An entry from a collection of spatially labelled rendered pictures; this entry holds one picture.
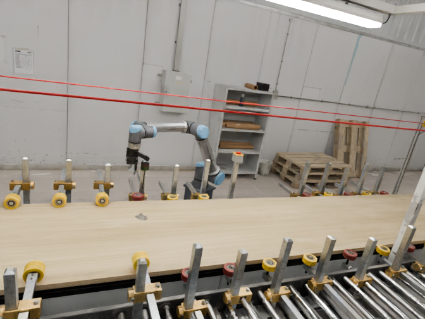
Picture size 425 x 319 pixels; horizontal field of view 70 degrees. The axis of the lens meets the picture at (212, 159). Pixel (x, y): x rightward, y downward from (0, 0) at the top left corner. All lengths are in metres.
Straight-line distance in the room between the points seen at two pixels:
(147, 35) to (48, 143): 2.12
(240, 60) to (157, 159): 2.16
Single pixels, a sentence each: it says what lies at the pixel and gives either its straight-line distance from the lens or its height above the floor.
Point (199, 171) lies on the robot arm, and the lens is 3.19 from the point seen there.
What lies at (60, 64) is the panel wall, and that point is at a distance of 4.76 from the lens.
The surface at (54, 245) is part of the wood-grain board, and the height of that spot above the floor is 0.90.
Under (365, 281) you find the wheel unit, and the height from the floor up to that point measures 0.82.
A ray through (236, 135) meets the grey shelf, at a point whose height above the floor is 0.69.
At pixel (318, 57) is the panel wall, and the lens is 6.27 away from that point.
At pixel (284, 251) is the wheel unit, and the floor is 1.09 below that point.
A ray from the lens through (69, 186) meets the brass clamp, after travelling 2.30.
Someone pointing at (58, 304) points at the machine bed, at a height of 0.76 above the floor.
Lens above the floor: 1.91
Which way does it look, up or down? 18 degrees down
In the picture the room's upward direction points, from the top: 10 degrees clockwise
